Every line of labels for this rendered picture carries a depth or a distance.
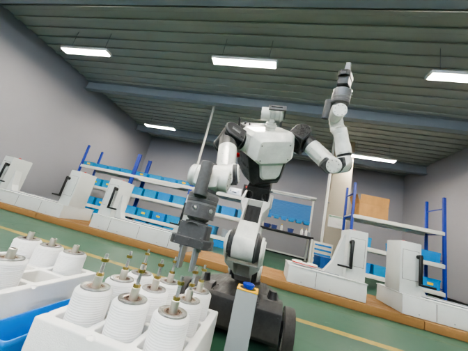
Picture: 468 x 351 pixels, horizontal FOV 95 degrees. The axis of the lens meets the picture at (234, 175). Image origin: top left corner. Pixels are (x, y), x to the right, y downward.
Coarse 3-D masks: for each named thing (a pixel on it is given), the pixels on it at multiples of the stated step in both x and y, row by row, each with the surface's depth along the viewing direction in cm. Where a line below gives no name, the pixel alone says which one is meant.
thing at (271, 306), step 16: (208, 272) 112; (208, 288) 105; (224, 288) 111; (224, 304) 100; (256, 304) 99; (272, 304) 100; (224, 320) 99; (256, 320) 97; (272, 320) 96; (256, 336) 95; (272, 336) 94
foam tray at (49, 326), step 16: (48, 320) 52; (64, 320) 53; (208, 320) 72; (32, 336) 51; (48, 336) 51; (64, 336) 50; (80, 336) 50; (96, 336) 50; (144, 336) 55; (208, 336) 70
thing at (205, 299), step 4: (196, 296) 73; (200, 296) 74; (204, 296) 74; (208, 296) 76; (200, 300) 73; (204, 300) 74; (208, 300) 75; (204, 304) 74; (208, 304) 76; (204, 308) 74; (204, 312) 74; (200, 316) 73; (204, 316) 74; (200, 320) 72
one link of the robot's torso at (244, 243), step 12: (252, 204) 121; (264, 204) 117; (252, 216) 117; (264, 216) 117; (240, 228) 104; (252, 228) 105; (228, 240) 102; (240, 240) 99; (252, 240) 99; (228, 252) 100; (240, 252) 98; (252, 252) 97
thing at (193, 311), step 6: (180, 306) 62; (186, 306) 62; (192, 306) 63; (198, 306) 64; (192, 312) 62; (198, 312) 64; (192, 318) 62; (198, 318) 65; (192, 324) 62; (192, 330) 62; (192, 336) 62
